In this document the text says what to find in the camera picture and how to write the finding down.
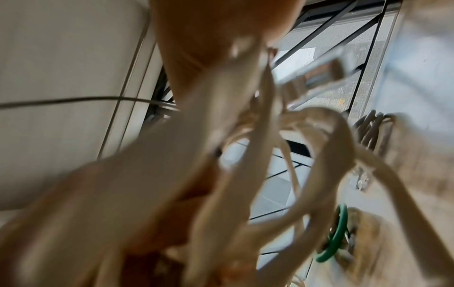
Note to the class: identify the person's right hand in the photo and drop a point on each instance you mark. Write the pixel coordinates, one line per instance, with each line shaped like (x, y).
(212, 33)

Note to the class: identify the beige twine roll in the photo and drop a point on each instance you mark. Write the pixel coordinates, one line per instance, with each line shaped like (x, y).
(365, 238)

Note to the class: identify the dark metal window frame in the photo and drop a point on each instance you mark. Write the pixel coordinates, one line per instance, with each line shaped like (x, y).
(330, 25)

